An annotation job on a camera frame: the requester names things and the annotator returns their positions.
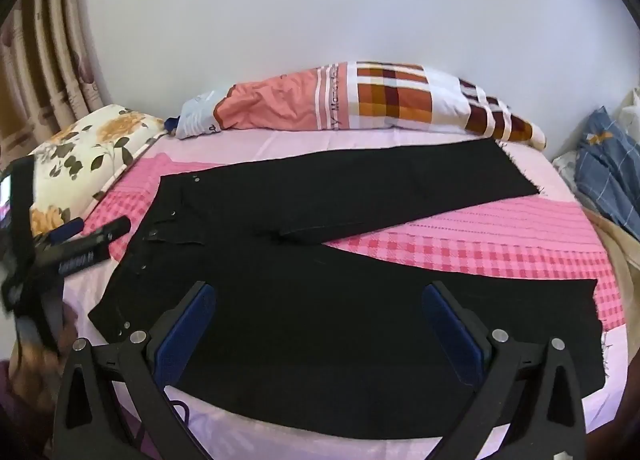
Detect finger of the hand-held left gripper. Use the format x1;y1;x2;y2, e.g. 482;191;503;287
41;216;132;278
34;217;84;249

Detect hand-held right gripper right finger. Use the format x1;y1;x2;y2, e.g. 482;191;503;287
421;281;587;460

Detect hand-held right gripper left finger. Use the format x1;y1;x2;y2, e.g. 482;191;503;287
52;281;218;460

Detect black pants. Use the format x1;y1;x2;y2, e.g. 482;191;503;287
87;140;608;441

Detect pink checked bed sheet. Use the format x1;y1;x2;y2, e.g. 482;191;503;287
45;127;631;460

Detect floral pillow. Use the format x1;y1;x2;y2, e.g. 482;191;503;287
27;104;168;238

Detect beige patterned curtain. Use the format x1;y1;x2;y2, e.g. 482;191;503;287
0;0;108;176

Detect beige blanket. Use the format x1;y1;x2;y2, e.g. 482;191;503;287
582;210;640;361

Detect blue plaid cloth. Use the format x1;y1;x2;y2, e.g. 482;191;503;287
552;107;640;241

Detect plaid orange white pillow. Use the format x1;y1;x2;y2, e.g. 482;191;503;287
176;60;548;150

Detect white cloth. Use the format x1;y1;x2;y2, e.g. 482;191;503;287
615;87;640;141

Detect wooden bed frame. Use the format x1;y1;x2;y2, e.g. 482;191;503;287
7;310;66;413

